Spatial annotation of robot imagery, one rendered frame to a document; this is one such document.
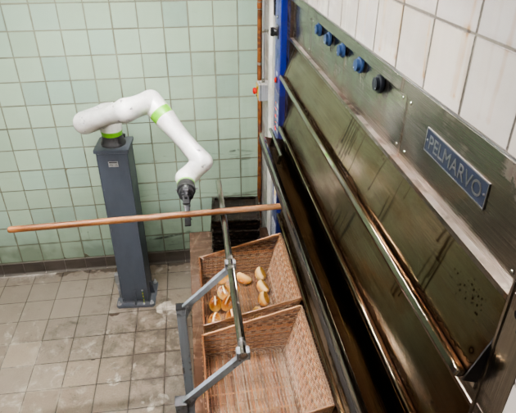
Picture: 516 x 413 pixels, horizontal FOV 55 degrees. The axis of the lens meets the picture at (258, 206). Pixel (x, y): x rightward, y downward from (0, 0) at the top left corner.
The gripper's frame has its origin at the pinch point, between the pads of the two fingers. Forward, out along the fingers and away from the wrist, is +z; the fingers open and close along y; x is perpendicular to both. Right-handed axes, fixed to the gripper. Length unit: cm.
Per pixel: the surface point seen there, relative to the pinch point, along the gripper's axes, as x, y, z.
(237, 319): -16, 2, 70
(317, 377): -48, 39, 69
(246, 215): -33, 32, -44
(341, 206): -53, -36, 61
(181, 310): 5.0, 24.8, 38.2
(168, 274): 21, 120, -106
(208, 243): -10, 62, -61
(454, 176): -54, -79, 122
